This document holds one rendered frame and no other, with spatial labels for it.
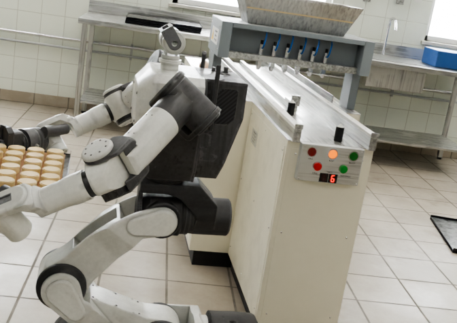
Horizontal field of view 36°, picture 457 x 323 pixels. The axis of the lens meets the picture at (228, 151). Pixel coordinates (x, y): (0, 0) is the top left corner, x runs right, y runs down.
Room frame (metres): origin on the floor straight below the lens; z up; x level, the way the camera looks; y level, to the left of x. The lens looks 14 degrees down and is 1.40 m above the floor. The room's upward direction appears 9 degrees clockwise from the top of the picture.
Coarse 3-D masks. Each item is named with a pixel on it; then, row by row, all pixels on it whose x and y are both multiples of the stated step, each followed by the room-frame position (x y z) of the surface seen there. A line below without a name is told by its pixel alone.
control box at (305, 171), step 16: (304, 144) 2.47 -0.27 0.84; (320, 144) 2.49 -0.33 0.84; (304, 160) 2.47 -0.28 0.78; (320, 160) 2.48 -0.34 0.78; (336, 160) 2.49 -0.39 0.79; (352, 160) 2.50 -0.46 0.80; (304, 176) 2.47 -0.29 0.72; (320, 176) 2.48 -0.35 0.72; (336, 176) 2.49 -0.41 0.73; (352, 176) 2.51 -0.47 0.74
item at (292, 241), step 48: (288, 144) 2.49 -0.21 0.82; (336, 144) 2.53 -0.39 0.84; (240, 192) 3.10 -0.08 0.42; (288, 192) 2.49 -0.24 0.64; (336, 192) 2.53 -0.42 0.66; (240, 240) 2.94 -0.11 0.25; (288, 240) 2.50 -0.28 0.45; (336, 240) 2.54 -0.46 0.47; (240, 288) 2.92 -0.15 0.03; (288, 288) 2.51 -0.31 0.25; (336, 288) 2.54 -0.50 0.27
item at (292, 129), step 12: (228, 60) 4.05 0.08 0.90; (240, 72) 3.62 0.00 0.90; (252, 84) 3.27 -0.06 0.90; (252, 96) 3.22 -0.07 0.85; (264, 96) 2.99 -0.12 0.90; (264, 108) 2.96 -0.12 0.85; (276, 108) 2.75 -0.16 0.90; (276, 120) 2.72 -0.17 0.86; (288, 120) 2.55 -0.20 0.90; (288, 132) 2.53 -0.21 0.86; (300, 132) 2.46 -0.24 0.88
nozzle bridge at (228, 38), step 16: (224, 16) 3.43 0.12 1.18; (224, 32) 3.13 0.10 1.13; (240, 32) 3.23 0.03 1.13; (256, 32) 3.24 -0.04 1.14; (272, 32) 3.17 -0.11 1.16; (288, 32) 3.18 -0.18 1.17; (304, 32) 3.21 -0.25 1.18; (224, 48) 3.13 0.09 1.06; (240, 48) 3.23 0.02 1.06; (256, 48) 3.25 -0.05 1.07; (320, 48) 3.30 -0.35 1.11; (336, 48) 3.32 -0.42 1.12; (352, 48) 3.33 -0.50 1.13; (368, 48) 3.26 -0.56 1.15; (288, 64) 3.23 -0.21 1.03; (304, 64) 3.24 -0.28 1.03; (320, 64) 3.25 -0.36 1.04; (336, 64) 3.32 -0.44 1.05; (352, 64) 3.34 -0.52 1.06; (368, 64) 3.26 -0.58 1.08; (352, 80) 3.36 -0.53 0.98; (352, 96) 3.36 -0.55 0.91
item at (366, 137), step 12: (276, 72) 4.05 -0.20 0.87; (288, 84) 3.74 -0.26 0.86; (300, 84) 3.52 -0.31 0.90; (312, 96) 3.29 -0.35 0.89; (324, 108) 3.08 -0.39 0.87; (336, 108) 2.97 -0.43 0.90; (336, 120) 2.91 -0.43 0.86; (348, 120) 2.76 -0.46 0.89; (348, 132) 2.74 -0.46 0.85; (360, 132) 2.62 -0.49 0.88; (372, 132) 2.56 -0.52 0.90; (360, 144) 2.59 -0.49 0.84; (372, 144) 2.52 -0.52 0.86
